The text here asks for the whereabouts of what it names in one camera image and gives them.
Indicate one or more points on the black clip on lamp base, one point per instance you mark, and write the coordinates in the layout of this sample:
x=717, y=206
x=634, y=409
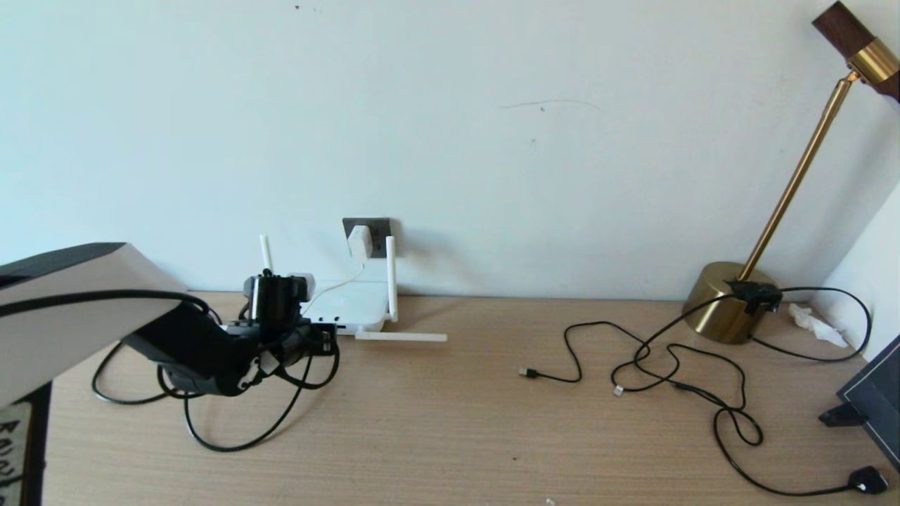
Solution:
x=752, y=294

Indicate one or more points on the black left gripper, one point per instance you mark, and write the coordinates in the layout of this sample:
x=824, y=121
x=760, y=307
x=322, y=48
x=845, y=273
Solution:
x=322, y=341

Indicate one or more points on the black standing frame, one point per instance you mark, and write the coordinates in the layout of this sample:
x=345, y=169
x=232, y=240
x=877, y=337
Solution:
x=875, y=400

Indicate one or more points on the white router with antennas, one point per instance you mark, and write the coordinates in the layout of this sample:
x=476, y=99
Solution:
x=351, y=302

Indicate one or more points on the brass desk lamp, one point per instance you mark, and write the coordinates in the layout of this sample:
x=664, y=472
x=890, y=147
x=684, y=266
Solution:
x=717, y=302

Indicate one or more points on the grey wall socket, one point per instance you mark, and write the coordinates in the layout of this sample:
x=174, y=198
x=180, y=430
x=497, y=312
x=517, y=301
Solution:
x=383, y=235

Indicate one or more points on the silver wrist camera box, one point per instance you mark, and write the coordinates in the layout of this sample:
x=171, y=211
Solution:
x=301, y=280

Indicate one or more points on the crumpled white tissue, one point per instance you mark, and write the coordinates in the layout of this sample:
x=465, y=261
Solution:
x=815, y=325

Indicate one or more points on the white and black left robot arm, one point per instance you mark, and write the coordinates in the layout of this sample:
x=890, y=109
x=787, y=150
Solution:
x=84, y=309

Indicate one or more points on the white power adapter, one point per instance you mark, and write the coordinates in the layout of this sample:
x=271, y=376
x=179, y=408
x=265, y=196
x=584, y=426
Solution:
x=361, y=242

